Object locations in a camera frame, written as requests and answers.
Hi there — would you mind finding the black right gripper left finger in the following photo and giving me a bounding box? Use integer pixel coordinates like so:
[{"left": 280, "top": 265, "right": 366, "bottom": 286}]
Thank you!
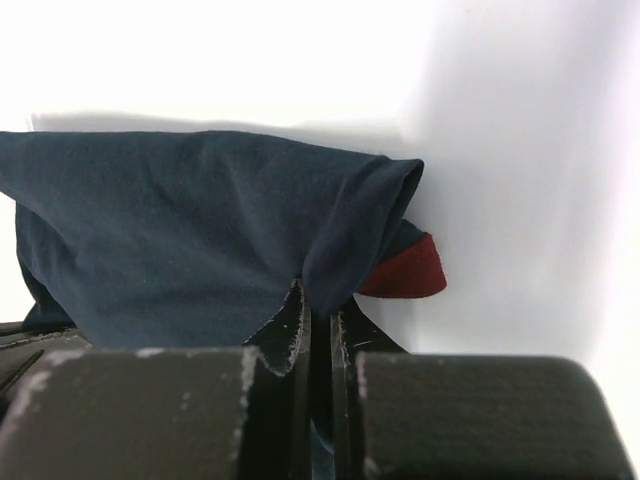
[{"left": 243, "top": 279, "right": 308, "bottom": 377}]

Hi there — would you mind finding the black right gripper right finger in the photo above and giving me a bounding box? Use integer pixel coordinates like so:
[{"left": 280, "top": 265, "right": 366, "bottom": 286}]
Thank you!
[{"left": 330, "top": 297, "right": 407, "bottom": 358}]

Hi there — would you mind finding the navy maroon garment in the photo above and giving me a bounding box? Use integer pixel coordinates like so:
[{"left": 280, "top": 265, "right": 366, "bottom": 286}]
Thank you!
[{"left": 1, "top": 131, "right": 447, "bottom": 349}]

